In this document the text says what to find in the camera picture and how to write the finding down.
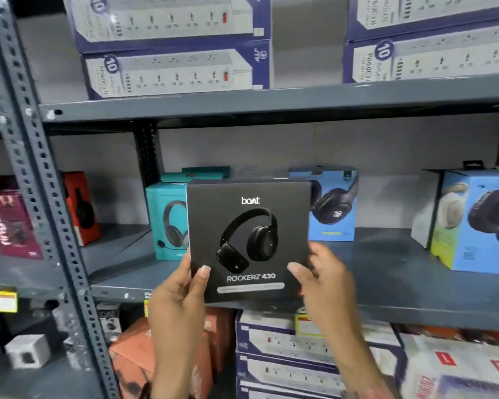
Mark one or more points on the black headphone box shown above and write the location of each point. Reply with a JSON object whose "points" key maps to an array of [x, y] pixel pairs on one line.
{"points": [[249, 240]]}

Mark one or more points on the white blue power strip box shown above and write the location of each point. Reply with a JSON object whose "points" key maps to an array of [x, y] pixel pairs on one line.
{"points": [[174, 72], [432, 58], [274, 338], [432, 10], [287, 376], [170, 18]]}

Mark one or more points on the red headphone box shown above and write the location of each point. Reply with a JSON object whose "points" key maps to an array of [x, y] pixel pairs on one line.
{"points": [[82, 207]]}

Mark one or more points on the white box with red marks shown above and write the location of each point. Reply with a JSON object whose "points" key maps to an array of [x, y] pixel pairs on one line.
{"points": [[461, 369]]}

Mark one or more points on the orange cardboard box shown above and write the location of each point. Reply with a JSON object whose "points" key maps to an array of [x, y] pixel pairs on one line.
{"points": [[135, 357]]}

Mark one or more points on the maroon product box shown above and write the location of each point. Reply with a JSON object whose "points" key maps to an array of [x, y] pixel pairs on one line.
{"points": [[10, 226]]}

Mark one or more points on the small white box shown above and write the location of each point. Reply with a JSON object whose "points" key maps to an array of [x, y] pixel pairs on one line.
{"points": [[27, 351]]}

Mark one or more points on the person's right forearm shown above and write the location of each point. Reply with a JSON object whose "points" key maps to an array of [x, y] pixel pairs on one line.
{"points": [[357, 361]]}

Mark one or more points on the small blue headphone box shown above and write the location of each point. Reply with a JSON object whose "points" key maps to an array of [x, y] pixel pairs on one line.
{"points": [[334, 203]]}

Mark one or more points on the person's right hand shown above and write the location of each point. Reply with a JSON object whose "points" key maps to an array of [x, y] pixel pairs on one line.
{"points": [[330, 297]]}

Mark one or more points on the large blue headphone box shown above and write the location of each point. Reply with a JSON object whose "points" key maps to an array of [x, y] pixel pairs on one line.
{"points": [[474, 222]]}

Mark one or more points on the person's right thumb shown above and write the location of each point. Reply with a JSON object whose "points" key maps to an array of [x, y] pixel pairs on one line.
{"points": [[301, 276]]}

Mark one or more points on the person's left forearm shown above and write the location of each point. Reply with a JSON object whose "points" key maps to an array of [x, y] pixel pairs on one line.
{"points": [[176, 365]]}

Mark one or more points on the small earbuds box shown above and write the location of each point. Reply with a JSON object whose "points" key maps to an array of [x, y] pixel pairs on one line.
{"points": [[109, 322]]}

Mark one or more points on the grey metal shelving rack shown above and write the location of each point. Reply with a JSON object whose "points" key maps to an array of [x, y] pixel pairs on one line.
{"points": [[274, 101]]}

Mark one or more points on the person's left hand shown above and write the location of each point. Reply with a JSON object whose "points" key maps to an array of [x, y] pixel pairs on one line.
{"points": [[172, 301]]}

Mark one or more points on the person's left thumb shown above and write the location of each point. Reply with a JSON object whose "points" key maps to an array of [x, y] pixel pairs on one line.
{"points": [[200, 282]]}

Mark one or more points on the teal headset box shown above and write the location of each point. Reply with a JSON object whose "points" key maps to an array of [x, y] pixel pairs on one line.
{"points": [[166, 222], [195, 174]]}

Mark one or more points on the yellow red shelf label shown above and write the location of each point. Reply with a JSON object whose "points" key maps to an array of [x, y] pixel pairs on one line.
{"points": [[307, 326]]}

